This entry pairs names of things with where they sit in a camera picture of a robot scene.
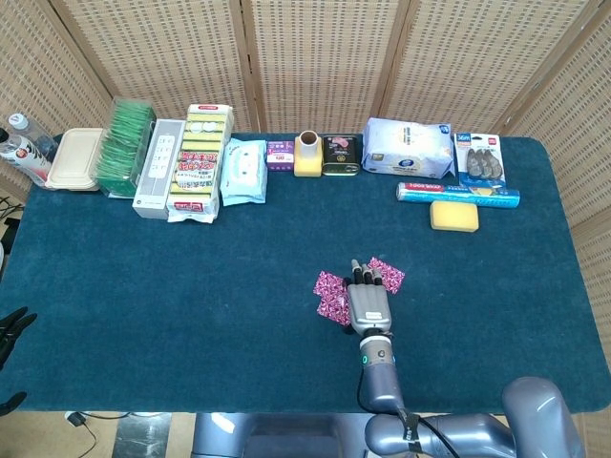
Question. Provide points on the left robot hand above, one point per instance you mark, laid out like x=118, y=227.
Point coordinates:
x=12, y=324

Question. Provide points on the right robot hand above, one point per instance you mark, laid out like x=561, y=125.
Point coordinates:
x=368, y=303

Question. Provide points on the pink patterned packet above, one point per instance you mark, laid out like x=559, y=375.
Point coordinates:
x=331, y=296

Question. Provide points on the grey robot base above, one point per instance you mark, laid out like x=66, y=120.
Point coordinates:
x=286, y=436

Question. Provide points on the loose yellow sponge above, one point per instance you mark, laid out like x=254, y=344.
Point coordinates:
x=454, y=216

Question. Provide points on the blue cling wrap roll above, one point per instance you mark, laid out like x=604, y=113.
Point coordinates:
x=458, y=195

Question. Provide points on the yellow tape holder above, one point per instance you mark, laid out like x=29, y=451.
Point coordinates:
x=308, y=168

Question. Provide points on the dark canned meat tin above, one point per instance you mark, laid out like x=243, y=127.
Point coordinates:
x=340, y=155

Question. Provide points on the white blue tissue pack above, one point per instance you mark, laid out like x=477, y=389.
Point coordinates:
x=406, y=148

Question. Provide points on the white red labelled bottle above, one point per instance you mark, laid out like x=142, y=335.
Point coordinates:
x=24, y=157

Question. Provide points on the white paper roll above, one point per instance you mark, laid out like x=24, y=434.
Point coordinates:
x=308, y=145

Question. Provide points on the small purple box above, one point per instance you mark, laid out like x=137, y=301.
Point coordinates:
x=280, y=156

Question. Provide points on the metal floor plate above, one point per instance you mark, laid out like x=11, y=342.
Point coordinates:
x=143, y=436

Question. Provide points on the beige lunch box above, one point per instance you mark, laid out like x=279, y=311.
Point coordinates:
x=74, y=160

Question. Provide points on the dark blue table mat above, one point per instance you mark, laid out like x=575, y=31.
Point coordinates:
x=191, y=310

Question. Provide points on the light blue wet wipes pack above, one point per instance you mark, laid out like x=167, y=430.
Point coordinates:
x=243, y=172

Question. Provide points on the clear water bottle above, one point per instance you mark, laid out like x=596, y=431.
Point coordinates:
x=33, y=133

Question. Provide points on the white power strip box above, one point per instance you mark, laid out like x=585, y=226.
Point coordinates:
x=155, y=176

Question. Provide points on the green tea bag box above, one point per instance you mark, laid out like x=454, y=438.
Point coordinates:
x=121, y=148

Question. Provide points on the yellow sponge multipack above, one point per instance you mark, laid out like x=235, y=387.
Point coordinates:
x=198, y=167

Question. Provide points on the woven folding screen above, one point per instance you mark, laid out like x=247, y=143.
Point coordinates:
x=324, y=62

